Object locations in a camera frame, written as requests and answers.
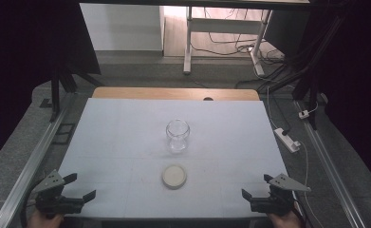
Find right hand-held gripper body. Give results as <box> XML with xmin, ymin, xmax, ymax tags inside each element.
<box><xmin>250</xmin><ymin>173</ymin><xmax>312</xmax><ymax>218</ymax></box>

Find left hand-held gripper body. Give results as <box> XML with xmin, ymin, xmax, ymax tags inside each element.
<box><xmin>31</xmin><ymin>169</ymin><xmax>86</xmax><ymax>220</ymax></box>

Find round white jar lid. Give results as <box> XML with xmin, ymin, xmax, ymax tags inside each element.
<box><xmin>161</xmin><ymin>163</ymin><xmax>188</xmax><ymax>190</ymax></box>

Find clear glass jar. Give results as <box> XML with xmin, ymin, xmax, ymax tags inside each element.
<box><xmin>165</xmin><ymin>118</ymin><xmax>192</xmax><ymax>155</ymax></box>

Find person's right hand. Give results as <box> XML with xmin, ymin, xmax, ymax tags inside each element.
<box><xmin>266</xmin><ymin>210</ymin><xmax>303</xmax><ymax>228</ymax></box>

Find person's left hand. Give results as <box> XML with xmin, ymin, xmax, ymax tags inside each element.
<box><xmin>26</xmin><ymin>210</ymin><xmax>65</xmax><ymax>228</ymax></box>

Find white power strip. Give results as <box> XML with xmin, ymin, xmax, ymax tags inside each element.
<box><xmin>273</xmin><ymin>126</ymin><xmax>302</xmax><ymax>154</ymax></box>

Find white table cover board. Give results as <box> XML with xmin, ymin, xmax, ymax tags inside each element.
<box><xmin>57</xmin><ymin>97</ymin><xmax>289</xmax><ymax>220</ymax></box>

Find black stand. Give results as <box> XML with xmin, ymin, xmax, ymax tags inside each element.
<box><xmin>257</xmin><ymin>0</ymin><xmax>352</xmax><ymax>131</ymax></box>
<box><xmin>48</xmin><ymin>61</ymin><xmax>105</xmax><ymax>124</ymax></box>

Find wooden table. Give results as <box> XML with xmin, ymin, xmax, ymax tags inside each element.
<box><xmin>91</xmin><ymin>86</ymin><xmax>261</xmax><ymax>102</ymax></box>

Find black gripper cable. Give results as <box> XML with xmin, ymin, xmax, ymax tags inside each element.
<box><xmin>20</xmin><ymin>188</ymin><xmax>40</xmax><ymax>228</ymax></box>

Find white cable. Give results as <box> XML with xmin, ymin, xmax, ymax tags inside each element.
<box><xmin>266</xmin><ymin>85</ymin><xmax>325</xmax><ymax>228</ymax></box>

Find aluminium floor rail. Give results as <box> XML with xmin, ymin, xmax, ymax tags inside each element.
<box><xmin>0</xmin><ymin>92</ymin><xmax>77</xmax><ymax>228</ymax></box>
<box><xmin>292</xmin><ymin>100</ymin><xmax>368</xmax><ymax>228</ymax></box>

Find bundle of floor cables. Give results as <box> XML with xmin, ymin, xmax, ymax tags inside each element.
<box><xmin>191</xmin><ymin>8</ymin><xmax>286</xmax><ymax>66</ymax></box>

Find white desk frame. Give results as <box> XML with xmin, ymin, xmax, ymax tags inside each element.
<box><xmin>182</xmin><ymin>5</ymin><xmax>273</xmax><ymax>77</ymax></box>

